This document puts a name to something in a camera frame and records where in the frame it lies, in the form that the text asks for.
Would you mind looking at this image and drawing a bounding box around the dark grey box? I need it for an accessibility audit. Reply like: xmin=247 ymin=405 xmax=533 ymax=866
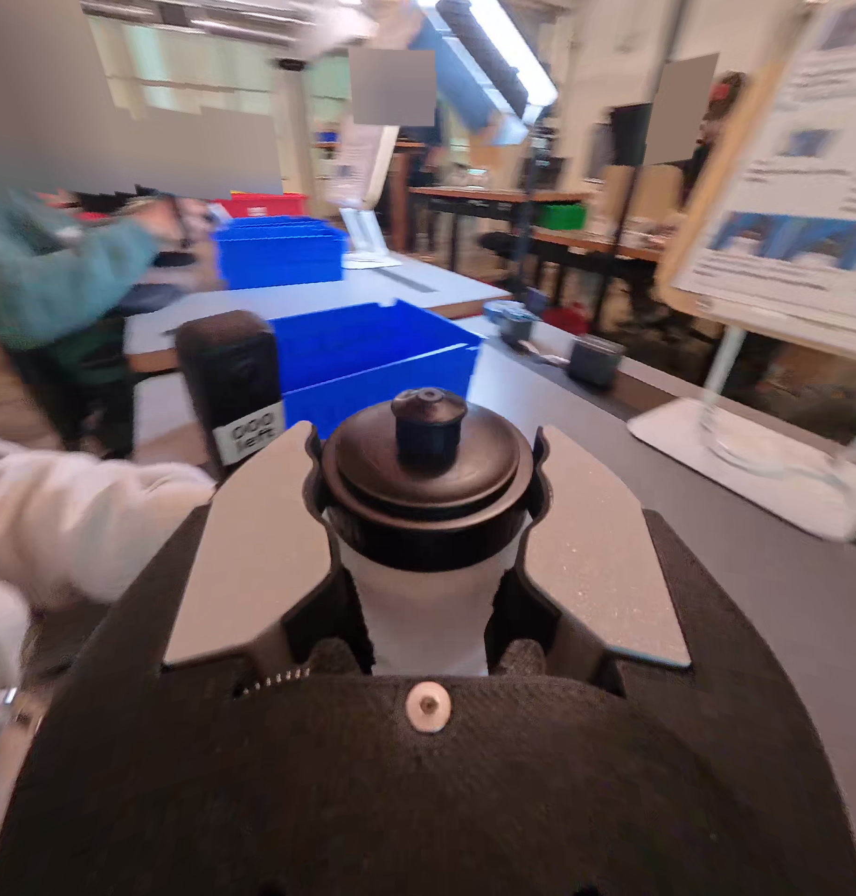
xmin=568 ymin=335 xmax=626 ymax=389

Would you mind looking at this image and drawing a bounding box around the printed instruction sheet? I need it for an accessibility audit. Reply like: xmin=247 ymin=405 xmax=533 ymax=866
xmin=673 ymin=0 xmax=856 ymax=351
xmin=323 ymin=122 xmax=401 ymax=211

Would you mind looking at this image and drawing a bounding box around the black office chair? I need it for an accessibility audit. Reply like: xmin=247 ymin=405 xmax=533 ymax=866
xmin=480 ymin=231 xmax=534 ymax=295
xmin=8 ymin=308 xmax=138 ymax=456

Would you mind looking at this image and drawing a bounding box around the wooden sign board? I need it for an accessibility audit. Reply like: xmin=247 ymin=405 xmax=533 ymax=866
xmin=655 ymin=56 xmax=856 ymax=365

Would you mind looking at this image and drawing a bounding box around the grey battery charger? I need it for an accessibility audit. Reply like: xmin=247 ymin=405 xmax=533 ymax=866
xmin=498 ymin=308 xmax=541 ymax=349

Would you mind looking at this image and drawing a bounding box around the red plastic bin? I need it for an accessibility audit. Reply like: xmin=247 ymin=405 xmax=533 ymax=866
xmin=214 ymin=194 xmax=308 ymax=219

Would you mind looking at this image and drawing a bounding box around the wooden desk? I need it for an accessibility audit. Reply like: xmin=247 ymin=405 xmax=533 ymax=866
xmin=408 ymin=185 xmax=593 ymax=270
xmin=529 ymin=227 xmax=663 ymax=330

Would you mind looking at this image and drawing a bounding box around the person's left forearm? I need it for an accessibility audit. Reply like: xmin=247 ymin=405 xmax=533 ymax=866
xmin=0 ymin=434 xmax=215 ymax=603

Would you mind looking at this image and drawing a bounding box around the another person's forearm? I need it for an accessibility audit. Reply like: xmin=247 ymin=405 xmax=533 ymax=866
xmin=0 ymin=192 xmax=159 ymax=347

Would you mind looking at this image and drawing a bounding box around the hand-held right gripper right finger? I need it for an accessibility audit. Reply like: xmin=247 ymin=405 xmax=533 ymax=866
xmin=487 ymin=426 xmax=692 ymax=680

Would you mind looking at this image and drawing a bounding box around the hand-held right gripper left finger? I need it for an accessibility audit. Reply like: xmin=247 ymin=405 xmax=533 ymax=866
xmin=163 ymin=420 xmax=373 ymax=683

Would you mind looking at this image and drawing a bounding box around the black bottle lid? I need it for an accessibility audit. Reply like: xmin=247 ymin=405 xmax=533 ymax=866
xmin=320 ymin=387 xmax=537 ymax=571

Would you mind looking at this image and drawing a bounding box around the white plastic bottle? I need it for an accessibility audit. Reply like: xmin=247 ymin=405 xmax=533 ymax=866
xmin=340 ymin=539 xmax=516 ymax=676

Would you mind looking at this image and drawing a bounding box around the blue plastic bin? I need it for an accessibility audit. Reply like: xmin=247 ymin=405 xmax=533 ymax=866
xmin=268 ymin=300 xmax=485 ymax=441
xmin=213 ymin=216 xmax=349 ymax=290

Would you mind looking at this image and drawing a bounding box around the black light stand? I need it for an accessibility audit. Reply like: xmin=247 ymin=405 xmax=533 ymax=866
xmin=519 ymin=119 xmax=549 ymax=295

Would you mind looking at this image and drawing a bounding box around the white light panel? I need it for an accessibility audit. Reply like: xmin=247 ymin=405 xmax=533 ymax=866
xmin=410 ymin=0 xmax=560 ymax=144

